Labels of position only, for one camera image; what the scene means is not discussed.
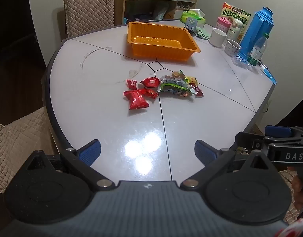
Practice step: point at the person's right hand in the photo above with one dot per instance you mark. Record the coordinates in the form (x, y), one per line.
(298, 192)

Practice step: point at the pink lidded bottle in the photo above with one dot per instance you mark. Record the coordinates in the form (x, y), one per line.
(223, 23)

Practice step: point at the brown candy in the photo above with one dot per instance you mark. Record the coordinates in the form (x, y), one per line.
(176, 74)

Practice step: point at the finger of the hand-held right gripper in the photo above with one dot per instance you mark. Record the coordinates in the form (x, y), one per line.
(277, 131)
(250, 140)

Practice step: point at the small red candy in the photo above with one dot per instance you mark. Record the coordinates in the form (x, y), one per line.
(131, 84)
(151, 93)
(198, 91)

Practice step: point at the white mug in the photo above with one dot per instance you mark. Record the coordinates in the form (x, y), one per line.
(218, 38)

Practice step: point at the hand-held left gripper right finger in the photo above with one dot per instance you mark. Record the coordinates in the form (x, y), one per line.
(204, 151)

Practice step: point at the grey snack packet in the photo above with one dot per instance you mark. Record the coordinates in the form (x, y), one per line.
(170, 79)

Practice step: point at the red white patterned clothing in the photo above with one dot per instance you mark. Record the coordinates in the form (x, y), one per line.
(297, 229)

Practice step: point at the yellow green snack bag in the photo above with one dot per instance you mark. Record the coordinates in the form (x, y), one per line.
(236, 12)

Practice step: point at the green cloth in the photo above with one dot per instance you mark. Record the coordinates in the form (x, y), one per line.
(202, 33)

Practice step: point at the clear water bottle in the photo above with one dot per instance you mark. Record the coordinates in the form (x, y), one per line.
(257, 50)

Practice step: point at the beige quilted chair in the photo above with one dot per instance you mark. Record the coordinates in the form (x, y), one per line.
(89, 7)
(18, 143)
(293, 218)

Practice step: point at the white patterned cup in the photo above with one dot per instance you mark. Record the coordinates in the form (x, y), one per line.
(232, 47)

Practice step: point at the green tissue pack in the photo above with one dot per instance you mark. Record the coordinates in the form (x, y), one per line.
(191, 14)

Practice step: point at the blue thermos jug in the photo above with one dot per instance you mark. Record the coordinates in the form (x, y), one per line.
(256, 29)

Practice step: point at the white cartoon bottle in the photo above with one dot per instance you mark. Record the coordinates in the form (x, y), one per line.
(234, 30)

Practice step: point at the large red snack packet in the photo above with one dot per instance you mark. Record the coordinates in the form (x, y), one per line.
(136, 100)

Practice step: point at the wooden shelf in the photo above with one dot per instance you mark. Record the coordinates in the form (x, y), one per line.
(119, 5)

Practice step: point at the round red candy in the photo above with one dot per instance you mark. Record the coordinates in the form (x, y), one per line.
(150, 82)

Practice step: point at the clear plastic wrapper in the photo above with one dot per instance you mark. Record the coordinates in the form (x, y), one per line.
(240, 61)

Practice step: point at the orange plastic tray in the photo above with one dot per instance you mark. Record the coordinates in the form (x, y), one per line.
(163, 42)

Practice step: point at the grey blue phone stand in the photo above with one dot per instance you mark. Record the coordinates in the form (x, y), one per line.
(191, 24)

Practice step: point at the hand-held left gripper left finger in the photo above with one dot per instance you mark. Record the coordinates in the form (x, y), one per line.
(90, 151)

